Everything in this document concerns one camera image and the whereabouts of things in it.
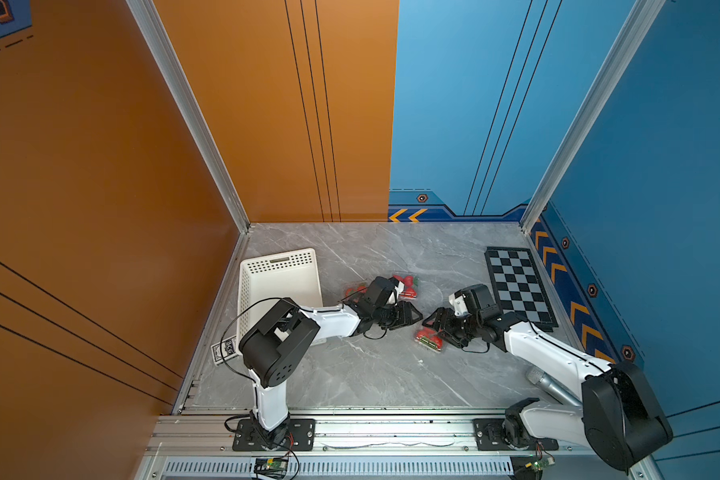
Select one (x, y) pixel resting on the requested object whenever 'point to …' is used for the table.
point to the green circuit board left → (271, 464)
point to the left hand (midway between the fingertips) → (421, 315)
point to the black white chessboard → (520, 286)
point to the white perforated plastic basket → (266, 280)
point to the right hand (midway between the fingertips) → (429, 327)
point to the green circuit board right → (536, 462)
